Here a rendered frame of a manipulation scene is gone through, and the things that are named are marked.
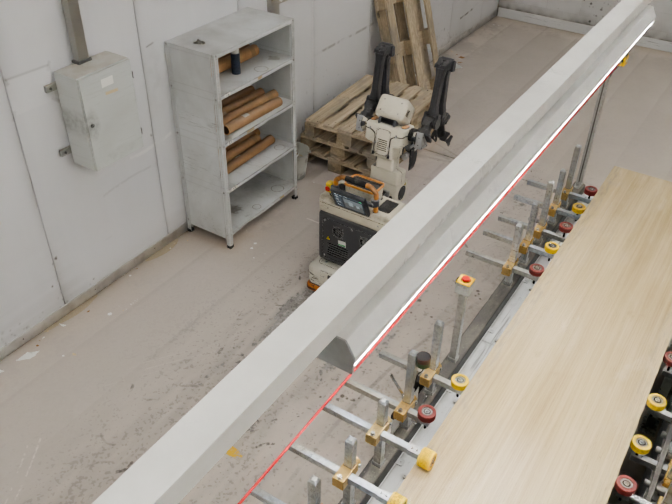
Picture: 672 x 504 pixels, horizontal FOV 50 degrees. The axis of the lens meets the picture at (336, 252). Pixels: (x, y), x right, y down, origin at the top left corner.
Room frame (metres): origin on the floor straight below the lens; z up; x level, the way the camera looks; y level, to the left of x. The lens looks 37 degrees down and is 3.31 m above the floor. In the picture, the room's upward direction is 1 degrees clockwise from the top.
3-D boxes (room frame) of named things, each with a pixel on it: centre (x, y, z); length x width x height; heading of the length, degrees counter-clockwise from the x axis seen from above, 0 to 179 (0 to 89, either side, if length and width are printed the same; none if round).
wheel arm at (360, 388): (2.19, -0.24, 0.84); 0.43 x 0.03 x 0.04; 58
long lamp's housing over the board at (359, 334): (2.01, -0.62, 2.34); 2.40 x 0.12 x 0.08; 148
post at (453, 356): (2.61, -0.61, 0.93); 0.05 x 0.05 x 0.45; 58
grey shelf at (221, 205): (4.94, 0.76, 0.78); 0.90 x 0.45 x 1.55; 148
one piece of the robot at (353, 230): (3.96, -0.18, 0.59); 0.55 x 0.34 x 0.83; 58
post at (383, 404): (1.96, -0.21, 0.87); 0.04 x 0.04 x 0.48; 58
